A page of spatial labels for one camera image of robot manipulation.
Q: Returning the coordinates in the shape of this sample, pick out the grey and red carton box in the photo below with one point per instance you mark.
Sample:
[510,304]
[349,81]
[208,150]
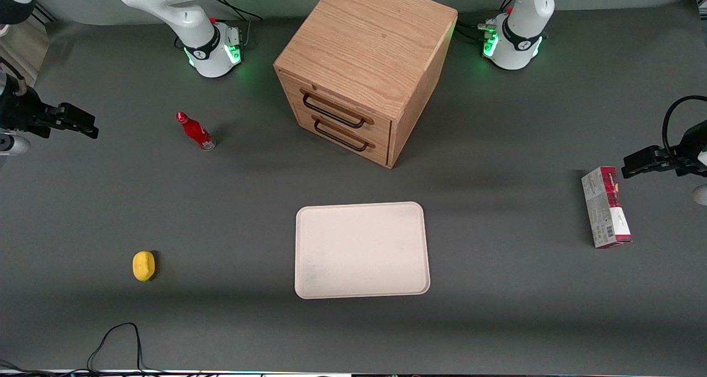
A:
[605,208]

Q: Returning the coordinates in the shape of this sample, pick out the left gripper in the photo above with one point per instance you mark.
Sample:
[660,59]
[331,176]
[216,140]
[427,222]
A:
[686,155]

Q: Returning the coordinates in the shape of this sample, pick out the red coke bottle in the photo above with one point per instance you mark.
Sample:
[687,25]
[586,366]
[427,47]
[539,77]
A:
[194,129]

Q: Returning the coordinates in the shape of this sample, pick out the beige plastic tray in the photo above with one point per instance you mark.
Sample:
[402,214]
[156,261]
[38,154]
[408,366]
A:
[364,250]

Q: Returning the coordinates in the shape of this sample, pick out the wooden drawer cabinet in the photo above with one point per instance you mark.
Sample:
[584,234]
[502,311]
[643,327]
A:
[370,40]

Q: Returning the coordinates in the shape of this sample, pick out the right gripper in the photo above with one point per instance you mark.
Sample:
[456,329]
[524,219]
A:
[22,113]

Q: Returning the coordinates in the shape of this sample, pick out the yellow lemon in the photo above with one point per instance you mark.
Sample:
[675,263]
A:
[143,266]

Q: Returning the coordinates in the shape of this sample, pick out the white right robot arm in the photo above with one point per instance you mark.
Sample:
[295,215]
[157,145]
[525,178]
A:
[165,1]

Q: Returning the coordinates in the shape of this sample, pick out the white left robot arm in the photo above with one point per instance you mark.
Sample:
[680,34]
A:
[525,12]

